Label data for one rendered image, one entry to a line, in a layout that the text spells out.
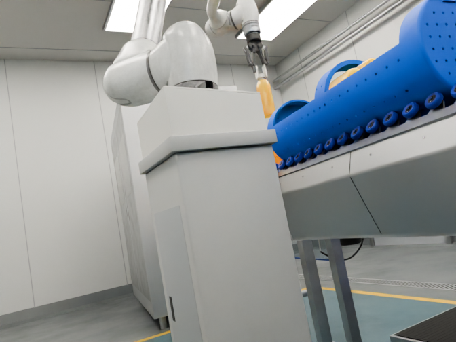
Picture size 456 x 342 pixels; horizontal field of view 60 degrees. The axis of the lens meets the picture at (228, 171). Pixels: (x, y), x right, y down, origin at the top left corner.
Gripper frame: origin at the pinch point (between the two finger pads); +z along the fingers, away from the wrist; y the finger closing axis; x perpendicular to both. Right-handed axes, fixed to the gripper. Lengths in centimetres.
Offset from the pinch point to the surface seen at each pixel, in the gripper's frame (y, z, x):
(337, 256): 8, 95, -20
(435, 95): -7, 51, -103
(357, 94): -11, 42, -80
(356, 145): -9, 56, -72
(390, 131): -9, 56, -87
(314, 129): -11, 45, -53
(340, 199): -10, 71, -57
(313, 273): -6, 99, -20
